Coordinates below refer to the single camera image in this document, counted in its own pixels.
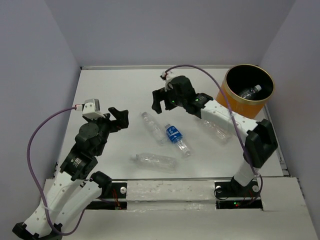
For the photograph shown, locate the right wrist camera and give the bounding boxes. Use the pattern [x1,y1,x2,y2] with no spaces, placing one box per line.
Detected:
[160,70,177,92]

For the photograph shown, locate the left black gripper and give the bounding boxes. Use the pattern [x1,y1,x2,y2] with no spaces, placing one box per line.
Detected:
[84,106,130,155]

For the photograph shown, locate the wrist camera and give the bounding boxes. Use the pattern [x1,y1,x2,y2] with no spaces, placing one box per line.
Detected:
[75,98,104,120]
[160,70,177,92]

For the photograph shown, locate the clear bottle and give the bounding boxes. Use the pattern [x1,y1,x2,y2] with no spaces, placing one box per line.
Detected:
[197,119,232,145]
[238,84,262,101]
[130,152,178,173]
[141,111,167,145]

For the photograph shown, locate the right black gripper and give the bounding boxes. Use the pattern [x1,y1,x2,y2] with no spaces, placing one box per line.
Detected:
[153,84,187,113]

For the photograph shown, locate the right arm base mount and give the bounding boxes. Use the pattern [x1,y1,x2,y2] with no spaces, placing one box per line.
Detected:
[213,180,263,210]

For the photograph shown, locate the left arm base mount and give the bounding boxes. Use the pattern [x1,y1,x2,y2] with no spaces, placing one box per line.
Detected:
[86,181,128,210]

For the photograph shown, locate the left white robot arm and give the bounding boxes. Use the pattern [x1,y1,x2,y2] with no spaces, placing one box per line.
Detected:
[12,103,129,240]

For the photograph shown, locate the orange bin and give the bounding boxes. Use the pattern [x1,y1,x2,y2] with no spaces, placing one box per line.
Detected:
[215,64,275,119]

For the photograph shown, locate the blue label bottle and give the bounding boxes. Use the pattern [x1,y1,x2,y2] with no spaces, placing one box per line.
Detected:
[164,124,192,158]

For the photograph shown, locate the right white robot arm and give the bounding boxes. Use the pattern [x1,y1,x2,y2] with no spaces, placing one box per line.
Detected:
[151,73,278,196]

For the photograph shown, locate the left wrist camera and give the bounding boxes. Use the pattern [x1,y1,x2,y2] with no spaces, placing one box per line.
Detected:
[75,98,104,120]

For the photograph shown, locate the metal rail front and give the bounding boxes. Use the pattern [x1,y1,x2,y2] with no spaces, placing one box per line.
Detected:
[112,177,232,182]

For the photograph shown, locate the clear bottle front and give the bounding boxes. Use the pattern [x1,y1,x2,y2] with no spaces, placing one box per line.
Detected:
[130,152,178,173]

